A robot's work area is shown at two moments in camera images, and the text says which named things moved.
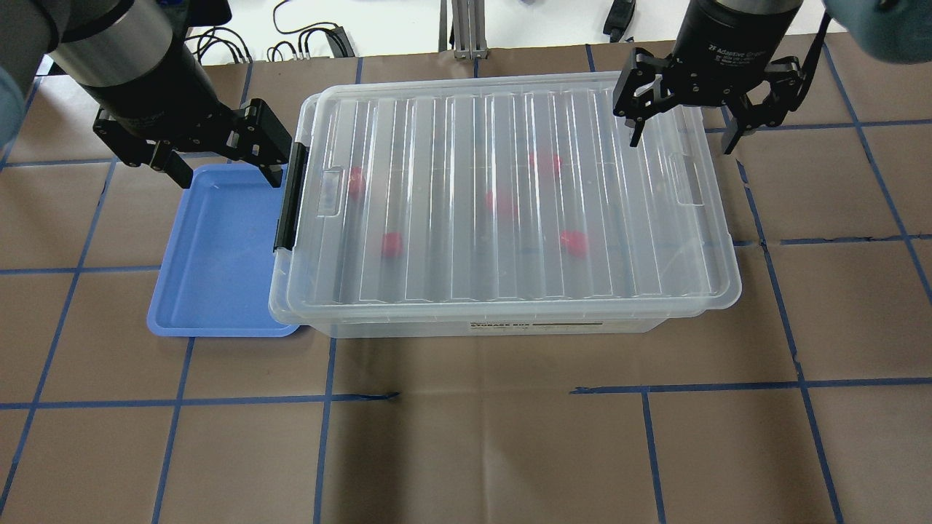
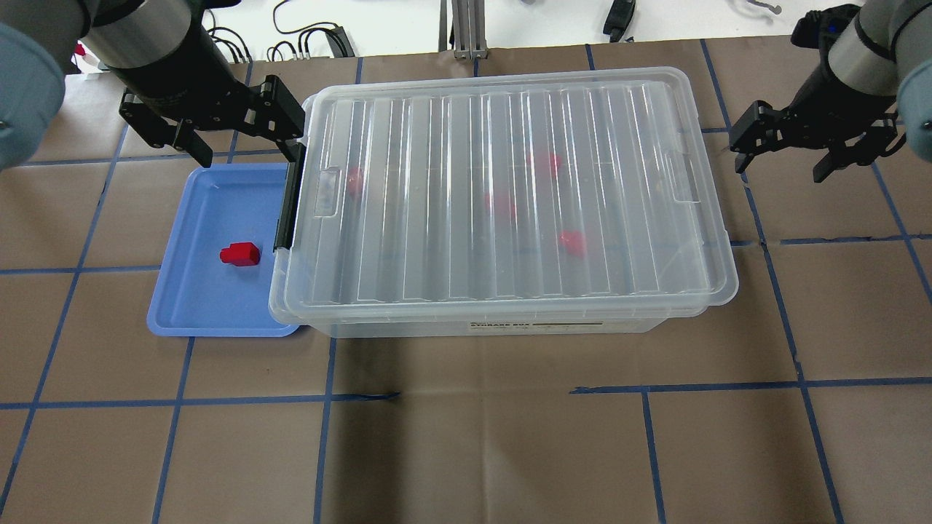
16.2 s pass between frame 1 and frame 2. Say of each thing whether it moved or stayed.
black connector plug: stayed
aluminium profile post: stayed
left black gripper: moved
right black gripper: moved
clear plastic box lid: stayed
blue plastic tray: stayed
